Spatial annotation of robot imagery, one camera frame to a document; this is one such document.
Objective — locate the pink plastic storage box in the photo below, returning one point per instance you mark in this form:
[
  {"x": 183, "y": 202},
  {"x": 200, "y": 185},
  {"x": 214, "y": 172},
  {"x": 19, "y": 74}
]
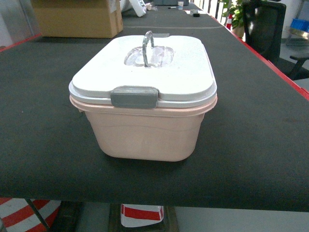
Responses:
[{"x": 163, "y": 134}]

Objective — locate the white box lid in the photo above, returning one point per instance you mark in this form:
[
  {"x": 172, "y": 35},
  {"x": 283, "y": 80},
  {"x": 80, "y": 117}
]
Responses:
[{"x": 176, "y": 68}]

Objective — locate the cardboard box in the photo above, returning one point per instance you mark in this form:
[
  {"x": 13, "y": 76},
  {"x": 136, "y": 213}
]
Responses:
[{"x": 78, "y": 18}]

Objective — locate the black table mat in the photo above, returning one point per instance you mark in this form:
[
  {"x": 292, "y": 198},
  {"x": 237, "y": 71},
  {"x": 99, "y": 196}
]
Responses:
[{"x": 252, "y": 150}]

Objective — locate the white paper cup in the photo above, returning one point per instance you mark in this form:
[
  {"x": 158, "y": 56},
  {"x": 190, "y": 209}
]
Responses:
[{"x": 180, "y": 5}]

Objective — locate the red white traffic cone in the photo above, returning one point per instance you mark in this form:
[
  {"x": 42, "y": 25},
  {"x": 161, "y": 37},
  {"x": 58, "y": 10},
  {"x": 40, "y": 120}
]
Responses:
[{"x": 229, "y": 22}]

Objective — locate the green potted plant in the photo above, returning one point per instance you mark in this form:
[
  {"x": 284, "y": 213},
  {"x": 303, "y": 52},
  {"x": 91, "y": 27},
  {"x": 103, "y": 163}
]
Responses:
[{"x": 234, "y": 7}]

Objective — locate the black office chair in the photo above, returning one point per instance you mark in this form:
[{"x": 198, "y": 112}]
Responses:
[{"x": 263, "y": 26}]

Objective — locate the red white cone left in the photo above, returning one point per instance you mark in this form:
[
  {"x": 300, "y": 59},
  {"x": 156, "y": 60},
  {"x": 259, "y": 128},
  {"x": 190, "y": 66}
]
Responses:
[{"x": 30, "y": 215}]

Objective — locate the blue bin far right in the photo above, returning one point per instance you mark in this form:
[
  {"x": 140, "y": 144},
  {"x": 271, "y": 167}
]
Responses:
[{"x": 299, "y": 25}]

